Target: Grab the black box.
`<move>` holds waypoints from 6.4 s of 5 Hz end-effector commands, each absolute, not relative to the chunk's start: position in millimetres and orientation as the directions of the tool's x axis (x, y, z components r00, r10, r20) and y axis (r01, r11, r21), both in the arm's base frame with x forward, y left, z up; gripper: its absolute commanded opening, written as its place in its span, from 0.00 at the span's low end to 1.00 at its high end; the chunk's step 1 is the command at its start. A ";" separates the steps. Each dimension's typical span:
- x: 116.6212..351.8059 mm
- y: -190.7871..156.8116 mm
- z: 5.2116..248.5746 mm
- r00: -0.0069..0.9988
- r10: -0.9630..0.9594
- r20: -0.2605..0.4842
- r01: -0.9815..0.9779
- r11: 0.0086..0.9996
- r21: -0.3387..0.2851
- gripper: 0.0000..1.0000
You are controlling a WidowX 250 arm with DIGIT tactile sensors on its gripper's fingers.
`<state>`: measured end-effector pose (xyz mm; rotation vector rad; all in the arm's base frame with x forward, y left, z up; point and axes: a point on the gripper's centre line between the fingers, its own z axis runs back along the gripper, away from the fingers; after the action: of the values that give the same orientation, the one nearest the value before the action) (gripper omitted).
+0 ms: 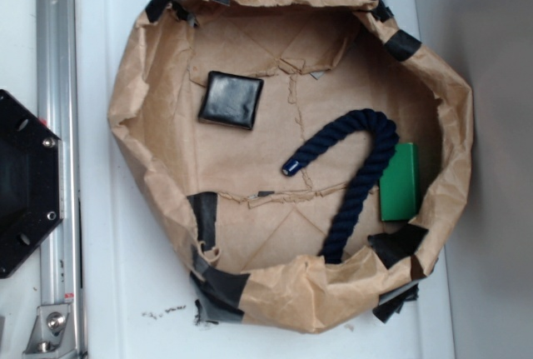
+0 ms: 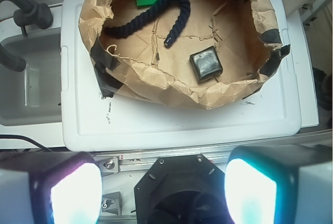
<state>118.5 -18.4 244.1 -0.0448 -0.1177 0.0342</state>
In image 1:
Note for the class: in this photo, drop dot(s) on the black square box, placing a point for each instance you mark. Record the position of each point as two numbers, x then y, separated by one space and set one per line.
231 100

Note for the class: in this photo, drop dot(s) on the brown paper bag bin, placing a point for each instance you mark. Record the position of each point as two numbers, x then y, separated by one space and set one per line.
281 225

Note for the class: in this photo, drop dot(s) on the green rectangular block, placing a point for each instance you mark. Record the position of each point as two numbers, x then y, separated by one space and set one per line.
400 193

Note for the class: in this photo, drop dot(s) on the aluminium extrusion rail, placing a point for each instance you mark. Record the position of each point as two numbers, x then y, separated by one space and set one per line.
61 252

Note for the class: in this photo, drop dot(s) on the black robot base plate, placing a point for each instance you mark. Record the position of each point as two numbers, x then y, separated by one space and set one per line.
30 183

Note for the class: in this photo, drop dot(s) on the metal corner bracket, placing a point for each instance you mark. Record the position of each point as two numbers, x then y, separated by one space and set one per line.
53 334

